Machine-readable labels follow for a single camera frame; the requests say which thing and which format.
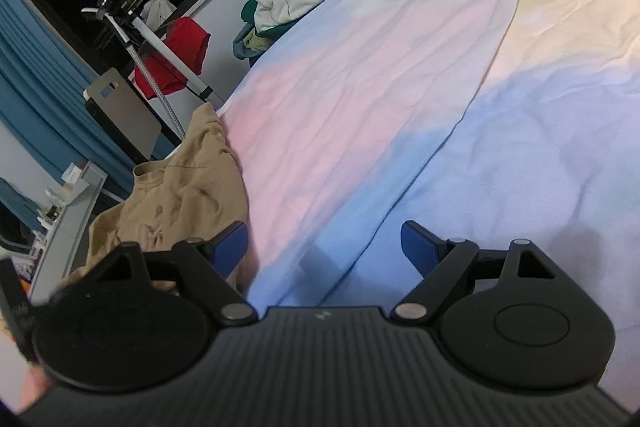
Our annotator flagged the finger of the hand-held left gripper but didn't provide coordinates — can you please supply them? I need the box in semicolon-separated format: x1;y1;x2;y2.
0;256;39;362

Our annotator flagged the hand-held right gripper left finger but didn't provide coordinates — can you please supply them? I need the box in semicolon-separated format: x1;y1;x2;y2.
89;221;259;326

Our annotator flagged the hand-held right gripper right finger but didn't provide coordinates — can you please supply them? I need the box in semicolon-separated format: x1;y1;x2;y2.
391;220;557;324

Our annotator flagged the tan shirt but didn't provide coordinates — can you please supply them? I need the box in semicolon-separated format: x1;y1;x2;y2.
60;103;251;304

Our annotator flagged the grey shelf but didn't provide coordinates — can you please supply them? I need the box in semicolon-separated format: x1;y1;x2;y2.
29;161;109;304

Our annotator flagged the small red-white box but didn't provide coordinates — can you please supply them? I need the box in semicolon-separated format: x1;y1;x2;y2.
62;161;92;188

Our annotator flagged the pastel rainbow blanket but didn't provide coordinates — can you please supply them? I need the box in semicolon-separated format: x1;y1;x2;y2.
217;0;640;410

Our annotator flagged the grey-blue garment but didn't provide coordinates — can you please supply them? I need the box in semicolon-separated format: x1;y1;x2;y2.
232;29;266;68

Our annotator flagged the red garment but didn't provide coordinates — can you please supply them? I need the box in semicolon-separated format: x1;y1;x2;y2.
133;17;211;98

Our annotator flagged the blue curtain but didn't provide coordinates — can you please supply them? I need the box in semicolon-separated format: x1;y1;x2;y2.
0;0;173;204

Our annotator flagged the green garment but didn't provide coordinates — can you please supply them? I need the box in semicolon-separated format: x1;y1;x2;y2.
241;1;297;42

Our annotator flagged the white hanging garment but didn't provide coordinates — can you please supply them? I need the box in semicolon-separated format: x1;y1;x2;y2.
141;0;177;30

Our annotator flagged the metal steamer hose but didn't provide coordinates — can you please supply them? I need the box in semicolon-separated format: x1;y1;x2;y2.
127;41;187;140

